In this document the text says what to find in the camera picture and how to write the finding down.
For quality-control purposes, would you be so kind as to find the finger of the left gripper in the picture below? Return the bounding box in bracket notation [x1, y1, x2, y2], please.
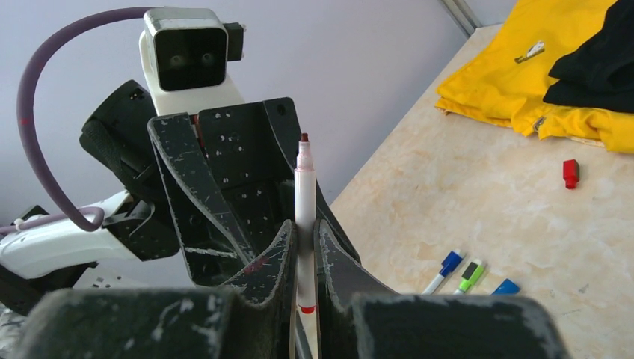
[263, 97, 361, 263]

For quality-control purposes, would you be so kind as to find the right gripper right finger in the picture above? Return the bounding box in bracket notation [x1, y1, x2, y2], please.
[313, 219, 396, 358]

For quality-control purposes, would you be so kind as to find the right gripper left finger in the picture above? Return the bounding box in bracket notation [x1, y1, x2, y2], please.
[221, 220, 297, 358]

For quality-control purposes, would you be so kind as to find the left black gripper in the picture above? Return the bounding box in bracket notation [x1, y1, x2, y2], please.
[79, 81, 293, 286]

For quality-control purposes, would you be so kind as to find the white red-tipped pen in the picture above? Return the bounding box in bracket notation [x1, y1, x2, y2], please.
[294, 133, 316, 314]

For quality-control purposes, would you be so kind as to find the white blue-ended marker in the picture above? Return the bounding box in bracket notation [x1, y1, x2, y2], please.
[422, 250, 464, 295]

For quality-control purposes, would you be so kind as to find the white green-tipped pen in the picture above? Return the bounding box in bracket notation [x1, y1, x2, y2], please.
[454, 259, 485, 295]

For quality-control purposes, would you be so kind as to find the large white blue marker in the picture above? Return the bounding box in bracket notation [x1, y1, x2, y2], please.
[492, 278, 521, 295]

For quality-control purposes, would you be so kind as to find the red pen cap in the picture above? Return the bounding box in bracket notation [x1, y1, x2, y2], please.
[562, 159, 580, 190]

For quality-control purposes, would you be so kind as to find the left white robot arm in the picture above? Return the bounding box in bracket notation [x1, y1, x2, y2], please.
[1, 80, 301, 315]

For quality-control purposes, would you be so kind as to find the yellow folded shirt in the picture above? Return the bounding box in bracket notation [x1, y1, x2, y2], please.
[436, 1, 633, 153]

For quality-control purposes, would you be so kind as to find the black folded shirt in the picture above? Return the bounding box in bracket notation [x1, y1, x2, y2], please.
[543, 1, 633, 114]

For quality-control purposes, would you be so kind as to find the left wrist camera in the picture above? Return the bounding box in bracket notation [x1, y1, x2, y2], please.
[139, 7, 245, 116]

